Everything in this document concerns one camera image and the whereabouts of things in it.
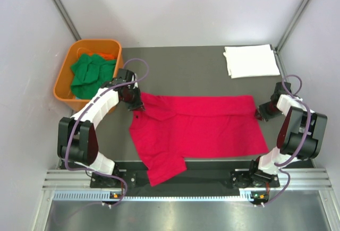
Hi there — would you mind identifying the orange plastic bin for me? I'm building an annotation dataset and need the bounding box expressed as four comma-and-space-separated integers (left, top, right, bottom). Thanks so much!
53, 39, 124, 112

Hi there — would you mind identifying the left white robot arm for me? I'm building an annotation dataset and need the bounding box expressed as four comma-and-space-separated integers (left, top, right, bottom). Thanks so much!
57, 69, 145, 187

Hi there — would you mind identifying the red polo shirt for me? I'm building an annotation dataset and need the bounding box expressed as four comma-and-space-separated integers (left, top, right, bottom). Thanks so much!
129, 92, 269, 186

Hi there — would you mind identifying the folded white t shirt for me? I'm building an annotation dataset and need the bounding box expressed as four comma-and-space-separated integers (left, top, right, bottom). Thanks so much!
223, 44, 280, 79

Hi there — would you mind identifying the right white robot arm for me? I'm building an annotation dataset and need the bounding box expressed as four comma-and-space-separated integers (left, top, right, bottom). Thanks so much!
248, 82, 328, 187

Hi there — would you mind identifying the orange t shirt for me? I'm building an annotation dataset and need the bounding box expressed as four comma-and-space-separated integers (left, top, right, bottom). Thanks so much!
88, 53, 116, 61

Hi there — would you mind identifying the grey slotted cable duct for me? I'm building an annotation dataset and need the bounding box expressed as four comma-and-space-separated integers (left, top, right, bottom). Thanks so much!
53, 190, 265, 202

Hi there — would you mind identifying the green t shirt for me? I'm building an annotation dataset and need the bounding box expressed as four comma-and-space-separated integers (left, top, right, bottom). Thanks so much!
70, 54, 117, 99

